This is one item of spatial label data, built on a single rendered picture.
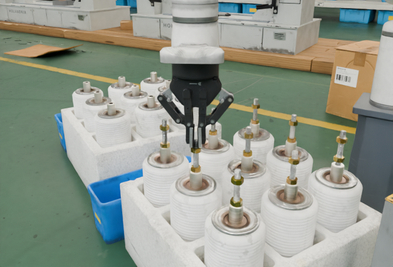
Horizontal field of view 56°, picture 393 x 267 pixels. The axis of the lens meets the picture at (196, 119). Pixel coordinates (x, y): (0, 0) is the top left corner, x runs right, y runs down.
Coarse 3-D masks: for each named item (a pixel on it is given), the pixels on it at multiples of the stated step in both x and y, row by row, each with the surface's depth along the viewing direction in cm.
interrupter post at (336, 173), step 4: (332, 164) 69; (332, 168) 69; (336, 168) 68; (340, 168) 68; (332, 172) 69; (336, 172) 68; (340, 172) 68; (332, 176) 69; (336, 176) 68; (340, 176) 68; (336, 180) 69; (340, 180) 69
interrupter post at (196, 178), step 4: (192, 172) 66; (200, 172) 66; (192, 176) 66; (196, 176) 66; (200, 176) 66; (192, 180) 66; (196, 180) 66; (200, 180) 66; (192, 184) 67; (196, 184) 66; (200, 184) 67; (196, 188) 67
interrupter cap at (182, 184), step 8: (184, 176) 70; (208, 176) 70; (176, 184) 67; (184, 184) 67; (208, 184) 67; (216, 184) 67; (184, 192) 65; (192, 192) 65; (200, 192) 65; (208, 192) 65
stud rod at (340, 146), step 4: (340, 132) 66; (344, 132) 66; (340, 136) 66; (344, 136) 66; (340, 144) 67; (340, 148) 67; (340, 152) 67; (336, 156) 68; (340, 156) 68; (336, 164) 68; (340, 164) 68
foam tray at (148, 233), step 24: (120, 192) 82; (144, 216) 71; (168, 216) 73; (360, 216) 73; (144, 240) 74; (168, 240) 64; (336, 240) 64; (360, 240) 66; (144, 264) 78; (168, 264) 65; (192, 264) 59; (264, 264) 63; (288, 264) 59; (312, 264) 60; (336, 264) 64; (360, 264) 69
